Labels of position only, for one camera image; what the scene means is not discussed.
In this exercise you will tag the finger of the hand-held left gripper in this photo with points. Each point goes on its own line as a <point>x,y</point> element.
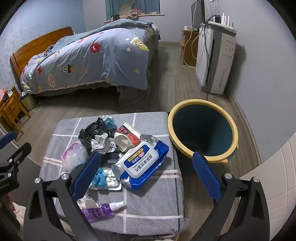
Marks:
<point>7,139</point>
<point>19,151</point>

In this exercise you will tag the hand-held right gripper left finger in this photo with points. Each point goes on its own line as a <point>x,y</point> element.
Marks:
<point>87,171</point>

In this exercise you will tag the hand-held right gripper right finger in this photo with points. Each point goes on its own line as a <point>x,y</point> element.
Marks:
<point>205,176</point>

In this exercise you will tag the teal glove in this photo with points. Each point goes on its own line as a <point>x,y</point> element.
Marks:
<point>99,178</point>

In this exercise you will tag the clear pink plastic bag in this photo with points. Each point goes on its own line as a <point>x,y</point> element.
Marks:
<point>74,155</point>

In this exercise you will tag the silver printed box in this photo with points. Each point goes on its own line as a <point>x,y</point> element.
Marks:
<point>113,158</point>

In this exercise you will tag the silver wrapper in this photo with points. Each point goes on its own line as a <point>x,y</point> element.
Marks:
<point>99,143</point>

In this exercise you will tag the black plastic bag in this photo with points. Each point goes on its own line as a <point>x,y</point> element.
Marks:
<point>92,132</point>

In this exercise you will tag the purple spray bottle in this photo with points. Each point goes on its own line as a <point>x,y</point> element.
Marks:
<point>99,209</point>

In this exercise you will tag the yellow-rimmed teal bin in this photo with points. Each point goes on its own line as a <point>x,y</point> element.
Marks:
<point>203,129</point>

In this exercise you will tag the teal cloth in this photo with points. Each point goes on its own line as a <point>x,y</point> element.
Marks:
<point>109,121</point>

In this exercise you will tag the red and white paper cup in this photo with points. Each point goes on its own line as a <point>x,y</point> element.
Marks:
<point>129,136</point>

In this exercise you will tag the blue wet wipes pack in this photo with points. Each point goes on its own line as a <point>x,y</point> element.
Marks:
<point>141,160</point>

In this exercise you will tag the wooden chair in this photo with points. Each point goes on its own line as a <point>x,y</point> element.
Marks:
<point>11,109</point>

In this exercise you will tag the small green bin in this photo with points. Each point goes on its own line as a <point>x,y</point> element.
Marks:
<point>27,102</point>

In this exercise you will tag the grey checked cushion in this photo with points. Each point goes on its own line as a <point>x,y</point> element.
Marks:
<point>150,204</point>

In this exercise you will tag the white tiled cabinet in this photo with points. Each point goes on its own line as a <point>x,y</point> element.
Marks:
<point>277,185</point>

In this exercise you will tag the grey bed sheet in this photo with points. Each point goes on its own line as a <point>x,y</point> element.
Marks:
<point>129,95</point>

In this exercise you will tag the bed with blue duvet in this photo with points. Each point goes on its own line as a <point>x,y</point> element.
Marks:
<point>92,60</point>

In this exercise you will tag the white air purifier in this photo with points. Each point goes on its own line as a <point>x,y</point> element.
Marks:
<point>219,60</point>

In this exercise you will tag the wooden cabinet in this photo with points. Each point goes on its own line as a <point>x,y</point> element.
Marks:
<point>190,48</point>

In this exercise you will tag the white router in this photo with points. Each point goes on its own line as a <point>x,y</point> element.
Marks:
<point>219,24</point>

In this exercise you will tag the dark monitor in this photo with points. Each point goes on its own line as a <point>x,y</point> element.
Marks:
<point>198,14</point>

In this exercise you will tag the teal curtain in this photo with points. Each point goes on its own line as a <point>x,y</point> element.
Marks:
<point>111,9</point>

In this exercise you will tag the pile of clothes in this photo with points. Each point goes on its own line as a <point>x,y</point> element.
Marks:
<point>129,11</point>

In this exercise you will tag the wooden windowsill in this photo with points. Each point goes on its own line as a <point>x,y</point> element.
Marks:
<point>157,14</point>

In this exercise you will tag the wooden bed frame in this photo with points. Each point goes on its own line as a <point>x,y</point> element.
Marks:
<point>30,49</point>

